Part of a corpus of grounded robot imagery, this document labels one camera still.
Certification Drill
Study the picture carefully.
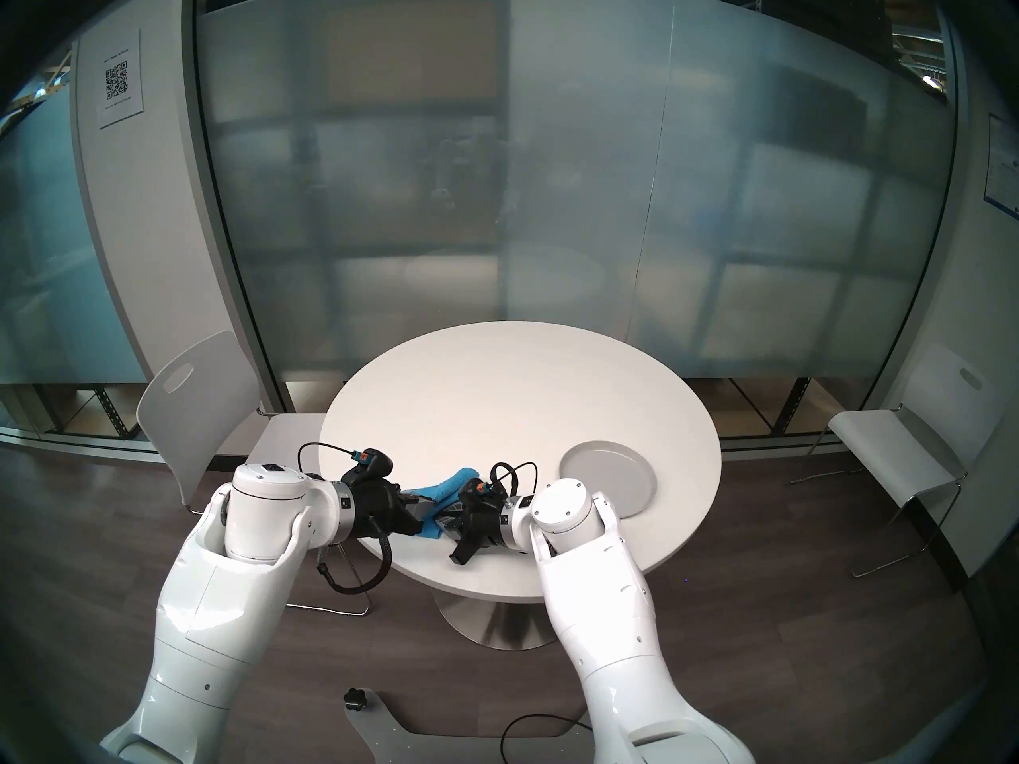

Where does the black floor cable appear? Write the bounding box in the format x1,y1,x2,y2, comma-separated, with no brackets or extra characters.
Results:
500,712,591,764

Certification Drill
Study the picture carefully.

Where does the steel table pedestal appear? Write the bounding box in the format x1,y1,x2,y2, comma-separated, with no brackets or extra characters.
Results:
432,586,560,652

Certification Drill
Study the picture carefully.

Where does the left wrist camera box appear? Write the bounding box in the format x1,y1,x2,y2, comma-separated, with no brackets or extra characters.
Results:
353,447,396,486

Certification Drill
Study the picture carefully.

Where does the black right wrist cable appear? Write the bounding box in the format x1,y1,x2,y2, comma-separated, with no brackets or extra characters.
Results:
489,461,540,498

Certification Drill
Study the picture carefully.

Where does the white plastic chair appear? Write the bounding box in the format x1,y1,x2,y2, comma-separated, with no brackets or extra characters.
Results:
791,342,1005,592
135,330,371,616

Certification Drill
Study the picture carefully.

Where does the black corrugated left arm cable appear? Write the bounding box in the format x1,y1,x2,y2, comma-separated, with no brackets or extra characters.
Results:
316,534,393,595

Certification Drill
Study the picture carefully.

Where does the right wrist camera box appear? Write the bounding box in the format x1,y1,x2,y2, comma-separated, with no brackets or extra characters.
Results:
459,477,508,514

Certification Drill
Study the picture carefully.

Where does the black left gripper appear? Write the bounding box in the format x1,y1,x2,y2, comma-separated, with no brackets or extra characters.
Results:
352,481,437,540

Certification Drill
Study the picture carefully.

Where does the thin black left wrist cable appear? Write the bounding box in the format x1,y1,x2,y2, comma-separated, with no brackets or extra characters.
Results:
298,441,361,474

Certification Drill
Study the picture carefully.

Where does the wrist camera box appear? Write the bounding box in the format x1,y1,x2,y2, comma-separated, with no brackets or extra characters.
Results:
353,447,396,486
459,477,508,514

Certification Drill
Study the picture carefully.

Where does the white QR code sign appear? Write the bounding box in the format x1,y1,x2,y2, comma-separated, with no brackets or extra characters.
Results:
97,28,145,130

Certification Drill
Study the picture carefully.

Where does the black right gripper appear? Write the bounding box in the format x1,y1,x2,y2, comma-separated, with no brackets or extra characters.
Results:
435,509,511,567

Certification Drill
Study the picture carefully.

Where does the grey round plate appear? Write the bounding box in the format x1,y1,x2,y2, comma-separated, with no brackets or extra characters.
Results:
558,441,660,520

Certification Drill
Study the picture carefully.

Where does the grey metal robot base plate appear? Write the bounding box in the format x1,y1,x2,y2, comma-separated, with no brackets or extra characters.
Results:
344,691,596,764

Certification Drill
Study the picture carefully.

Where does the black shelving upright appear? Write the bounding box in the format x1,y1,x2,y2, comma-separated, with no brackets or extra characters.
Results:
782,376,814,439
92,383,135,439

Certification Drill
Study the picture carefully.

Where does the blue cloth napkin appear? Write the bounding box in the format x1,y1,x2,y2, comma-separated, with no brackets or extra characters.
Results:
414,468,483,540

